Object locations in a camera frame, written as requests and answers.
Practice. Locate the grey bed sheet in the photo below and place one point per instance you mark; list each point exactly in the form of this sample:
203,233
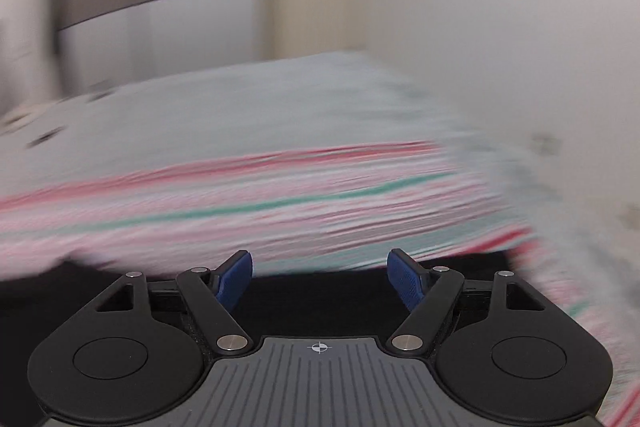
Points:
250,117

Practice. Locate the patterned striped blanket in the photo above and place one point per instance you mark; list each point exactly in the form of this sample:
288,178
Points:
300,207

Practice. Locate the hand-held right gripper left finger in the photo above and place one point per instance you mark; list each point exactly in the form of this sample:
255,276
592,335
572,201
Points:
235,279

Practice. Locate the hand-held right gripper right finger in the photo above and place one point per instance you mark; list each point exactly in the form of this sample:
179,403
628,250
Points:
404,281

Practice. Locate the black pants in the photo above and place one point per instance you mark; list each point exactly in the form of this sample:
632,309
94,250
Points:
320,307

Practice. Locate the white and grey wardrobe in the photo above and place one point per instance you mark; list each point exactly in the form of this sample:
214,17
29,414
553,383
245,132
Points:
165,7

